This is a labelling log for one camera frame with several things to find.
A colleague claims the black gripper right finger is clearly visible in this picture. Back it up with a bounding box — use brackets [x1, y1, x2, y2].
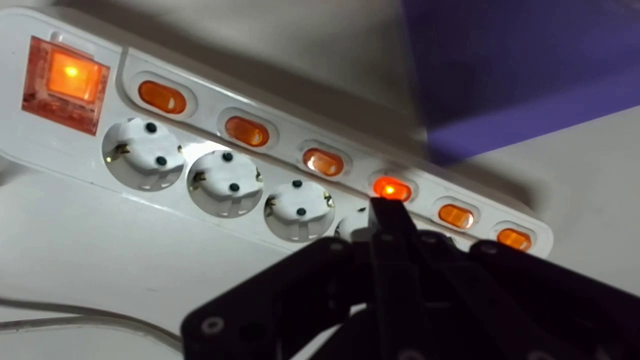
[368, 197, 640, 360]

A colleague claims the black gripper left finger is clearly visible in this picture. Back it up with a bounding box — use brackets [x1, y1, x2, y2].
[179, 238, 364, 360]

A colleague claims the white six-socket power strip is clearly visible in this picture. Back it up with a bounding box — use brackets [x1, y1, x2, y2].
[0, 7, 554, 256]

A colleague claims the white power strip cable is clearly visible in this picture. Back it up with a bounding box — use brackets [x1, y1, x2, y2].
[0, 296, 185, 350]

